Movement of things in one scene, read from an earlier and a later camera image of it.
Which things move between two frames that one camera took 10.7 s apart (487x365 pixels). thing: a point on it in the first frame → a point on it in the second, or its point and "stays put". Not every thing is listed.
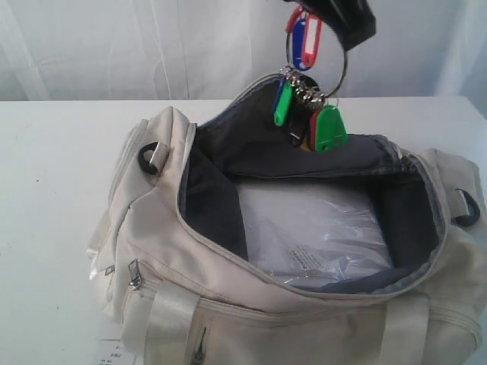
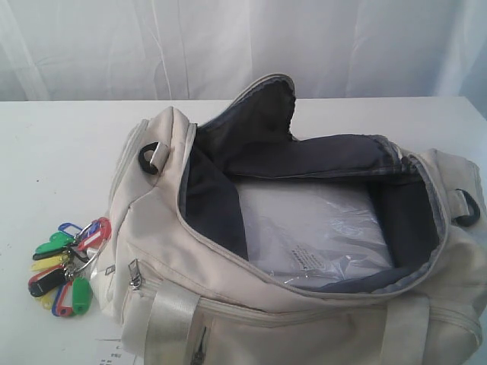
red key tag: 312,36 → 97,241
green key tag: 330,130 → 58,239
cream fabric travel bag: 170,264 stays put
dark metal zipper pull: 135,280 stays put
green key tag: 283,103 → 82,295
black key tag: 297,123 → 46,282
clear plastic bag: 313,235 stays put
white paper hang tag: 109,352 stays put
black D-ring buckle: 144,163 stays put
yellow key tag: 304,147 → 49,262
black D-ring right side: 472,208 stays put
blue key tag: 298,42 → 61,227
